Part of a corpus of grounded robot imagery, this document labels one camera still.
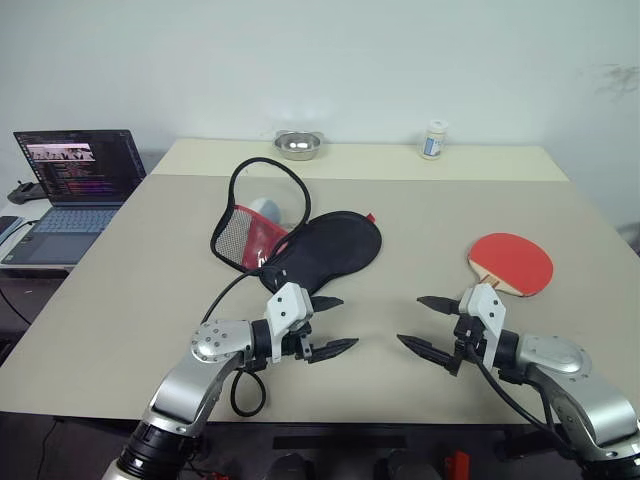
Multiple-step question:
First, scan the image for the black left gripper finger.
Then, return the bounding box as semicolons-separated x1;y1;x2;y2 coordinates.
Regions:
312;295;346;315
304;337;361;366

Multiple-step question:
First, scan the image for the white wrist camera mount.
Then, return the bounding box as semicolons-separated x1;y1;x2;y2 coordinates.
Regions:
264;281;317;364
458;283;507;369

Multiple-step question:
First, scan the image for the steel bowl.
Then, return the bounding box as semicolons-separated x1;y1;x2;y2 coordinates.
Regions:
272;128;326;162

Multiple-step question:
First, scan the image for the small red object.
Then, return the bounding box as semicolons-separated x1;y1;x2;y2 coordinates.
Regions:
445;449;472;480

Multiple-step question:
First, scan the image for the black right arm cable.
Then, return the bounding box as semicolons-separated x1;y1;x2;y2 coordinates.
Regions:
467;344;587;462

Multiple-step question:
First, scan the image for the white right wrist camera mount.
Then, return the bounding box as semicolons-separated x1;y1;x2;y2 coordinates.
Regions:
458;283;507;369

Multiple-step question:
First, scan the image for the dark smartphone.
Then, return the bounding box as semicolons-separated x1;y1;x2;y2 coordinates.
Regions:
0;215;24;242

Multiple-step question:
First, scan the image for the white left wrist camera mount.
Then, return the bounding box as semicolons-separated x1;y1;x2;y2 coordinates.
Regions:
264;281;317;364

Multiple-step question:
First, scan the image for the black table frame bar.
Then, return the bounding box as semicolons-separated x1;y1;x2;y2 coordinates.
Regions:
272;435;407;450

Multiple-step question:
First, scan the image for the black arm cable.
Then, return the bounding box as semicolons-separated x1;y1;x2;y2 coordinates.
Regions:
467;344;587;462
200;267;289;418

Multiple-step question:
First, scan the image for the white plastic bottle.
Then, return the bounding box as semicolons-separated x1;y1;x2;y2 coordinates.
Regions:
422;118;448;161

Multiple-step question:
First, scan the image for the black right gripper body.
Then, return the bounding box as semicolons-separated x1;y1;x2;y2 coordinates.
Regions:
451;313;489;377

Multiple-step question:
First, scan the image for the red table tennis paddle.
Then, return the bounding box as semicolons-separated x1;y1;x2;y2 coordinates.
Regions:
466;231;556;298

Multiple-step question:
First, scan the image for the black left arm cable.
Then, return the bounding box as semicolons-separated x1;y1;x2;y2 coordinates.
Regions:
200;267;289;418

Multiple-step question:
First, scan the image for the dark rounded shape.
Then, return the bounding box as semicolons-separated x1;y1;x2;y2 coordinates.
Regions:
374;447;442;480
269;452;317;480

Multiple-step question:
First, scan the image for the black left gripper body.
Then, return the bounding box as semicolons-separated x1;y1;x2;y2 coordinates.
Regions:
281;314;318;363

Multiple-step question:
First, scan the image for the black and red paddle case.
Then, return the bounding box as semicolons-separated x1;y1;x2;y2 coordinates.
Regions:
209;156;384;297

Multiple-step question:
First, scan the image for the pale blue rounded object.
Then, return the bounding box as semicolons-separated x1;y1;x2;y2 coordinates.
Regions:
248;196;286;227

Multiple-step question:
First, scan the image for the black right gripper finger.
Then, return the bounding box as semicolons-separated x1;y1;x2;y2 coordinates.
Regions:
416;295;462;317
395;333;464;377

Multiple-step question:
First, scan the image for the black handheld controller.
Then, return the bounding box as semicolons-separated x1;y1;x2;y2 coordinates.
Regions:
5;180;52;206

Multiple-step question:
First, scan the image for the blue laptop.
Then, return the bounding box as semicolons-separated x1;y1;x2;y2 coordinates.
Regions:
0;129;148;266

